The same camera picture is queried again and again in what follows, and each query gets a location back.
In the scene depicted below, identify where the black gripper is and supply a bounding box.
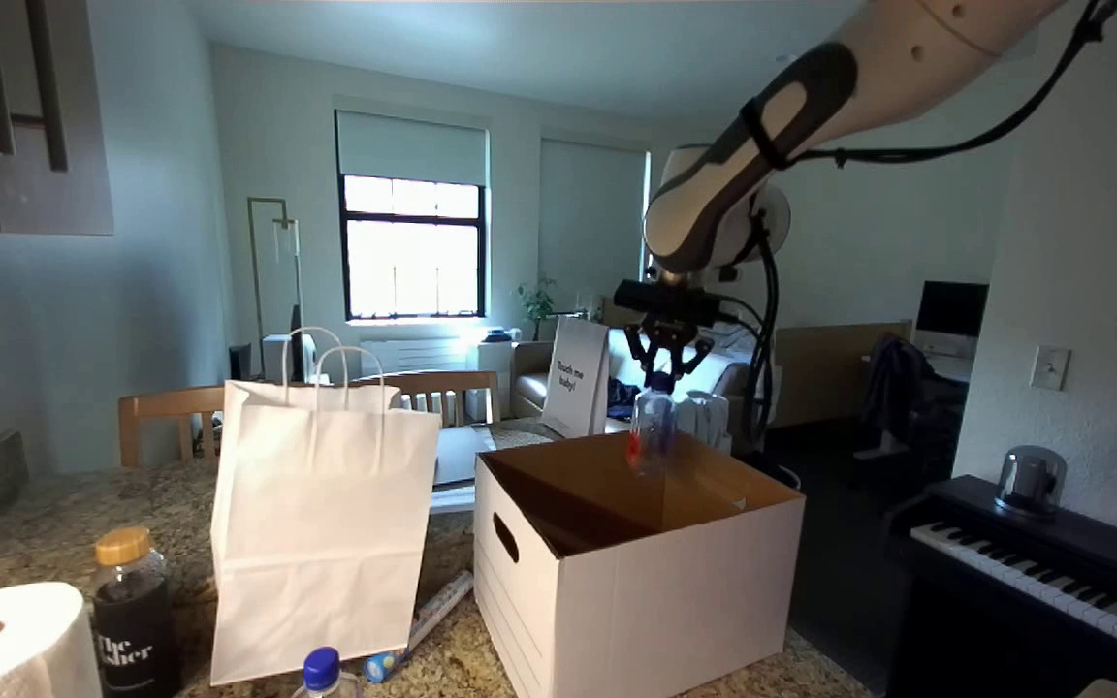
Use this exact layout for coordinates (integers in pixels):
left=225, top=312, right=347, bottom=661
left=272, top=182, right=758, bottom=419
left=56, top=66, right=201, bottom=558
left=623, top=320, right=713, bottom=391

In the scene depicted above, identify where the white cardboard storage box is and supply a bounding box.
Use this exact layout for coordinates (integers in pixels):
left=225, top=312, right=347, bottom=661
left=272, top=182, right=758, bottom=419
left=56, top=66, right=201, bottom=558
left=471, top=432, right=809, bottom=698

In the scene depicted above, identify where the white printed standing bag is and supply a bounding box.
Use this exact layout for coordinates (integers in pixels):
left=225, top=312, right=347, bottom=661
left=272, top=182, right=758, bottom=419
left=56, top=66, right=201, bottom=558
left=538, top=316, right=616, bottom=443

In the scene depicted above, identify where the green potted plant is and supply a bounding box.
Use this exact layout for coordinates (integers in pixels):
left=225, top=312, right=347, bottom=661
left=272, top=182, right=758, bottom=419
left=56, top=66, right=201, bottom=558
left=516, top=277, right=563, bottom=344

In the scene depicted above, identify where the wide pale roller blind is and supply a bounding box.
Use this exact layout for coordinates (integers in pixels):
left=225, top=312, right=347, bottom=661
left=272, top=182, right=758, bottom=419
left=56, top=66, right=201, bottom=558
left=535, top=135, right=650, bottom=322

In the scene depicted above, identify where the wooden dining chair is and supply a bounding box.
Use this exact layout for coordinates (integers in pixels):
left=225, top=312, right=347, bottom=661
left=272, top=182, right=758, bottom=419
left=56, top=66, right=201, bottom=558
left=115, top=383, right=228, bottom=475
left=379, top=369, right=506, bottom=432

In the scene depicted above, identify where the chair with dark clothes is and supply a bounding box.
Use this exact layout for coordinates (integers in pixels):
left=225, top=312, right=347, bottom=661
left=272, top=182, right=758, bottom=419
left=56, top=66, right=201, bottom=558
left=861, top=335, right=936, bottom=452

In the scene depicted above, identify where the white radiator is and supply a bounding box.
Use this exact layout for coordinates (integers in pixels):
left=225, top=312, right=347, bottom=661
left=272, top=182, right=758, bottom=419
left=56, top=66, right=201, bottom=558
left=321, top=322, right=516, bottom=379

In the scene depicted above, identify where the black framed window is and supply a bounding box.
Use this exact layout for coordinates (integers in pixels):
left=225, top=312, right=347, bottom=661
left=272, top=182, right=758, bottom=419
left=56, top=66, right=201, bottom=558
left=338, top=171, right=494, bottom=325

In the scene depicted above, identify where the dark computer monitor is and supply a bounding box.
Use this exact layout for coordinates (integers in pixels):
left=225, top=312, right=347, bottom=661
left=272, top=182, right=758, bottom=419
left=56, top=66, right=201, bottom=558
left=914, top=280, right=992, bottom=342

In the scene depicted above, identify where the colourful tube blue cap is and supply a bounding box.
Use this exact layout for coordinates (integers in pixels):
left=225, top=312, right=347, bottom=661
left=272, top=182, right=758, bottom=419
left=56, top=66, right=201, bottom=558
left=360, top=571, right=477, bottom=688

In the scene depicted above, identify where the metal kettle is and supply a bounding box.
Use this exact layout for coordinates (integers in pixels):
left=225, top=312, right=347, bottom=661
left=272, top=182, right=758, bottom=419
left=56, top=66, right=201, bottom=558
left=992, top=443, right=1069, bottom=516

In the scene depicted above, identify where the white paper shopping bag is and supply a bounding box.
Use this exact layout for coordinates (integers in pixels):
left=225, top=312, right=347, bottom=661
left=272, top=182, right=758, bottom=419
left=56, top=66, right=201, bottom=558
left=206, top=342, right=446, bottom=692

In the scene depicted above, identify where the arched floor lamp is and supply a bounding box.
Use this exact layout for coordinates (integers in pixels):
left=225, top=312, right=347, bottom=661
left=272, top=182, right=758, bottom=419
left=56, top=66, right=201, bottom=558
left=245, top=194, right=307, bottom=383

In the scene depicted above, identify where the black digital piano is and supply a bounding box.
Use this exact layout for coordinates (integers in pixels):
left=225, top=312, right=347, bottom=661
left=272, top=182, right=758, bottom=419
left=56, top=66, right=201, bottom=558
left=886, top=475, right=1117, bottom=698

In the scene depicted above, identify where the dark bottle gold lid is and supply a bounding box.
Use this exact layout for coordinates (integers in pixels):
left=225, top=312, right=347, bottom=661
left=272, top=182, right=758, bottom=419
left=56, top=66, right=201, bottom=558
left=91, top=523, right=188, bottom=698

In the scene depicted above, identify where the wooden upper cabinet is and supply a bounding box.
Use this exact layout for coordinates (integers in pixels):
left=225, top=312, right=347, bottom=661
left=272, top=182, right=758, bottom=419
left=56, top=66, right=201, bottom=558
left=0, top=0, right=115, bottom=242

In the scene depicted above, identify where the white toilet paper roll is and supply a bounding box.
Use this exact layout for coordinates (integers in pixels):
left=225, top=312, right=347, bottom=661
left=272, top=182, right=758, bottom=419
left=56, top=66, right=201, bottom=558
left=0, top=577, right=107, bottom=698

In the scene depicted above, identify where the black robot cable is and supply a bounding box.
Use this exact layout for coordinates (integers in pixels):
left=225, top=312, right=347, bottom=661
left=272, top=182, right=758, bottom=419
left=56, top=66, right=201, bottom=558
left=711, top=0, right=1117, bottom=459

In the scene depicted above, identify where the white wall switch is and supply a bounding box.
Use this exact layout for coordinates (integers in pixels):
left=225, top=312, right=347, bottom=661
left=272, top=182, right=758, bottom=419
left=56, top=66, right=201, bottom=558
left=1028, top=344, right=1073, bottom=397

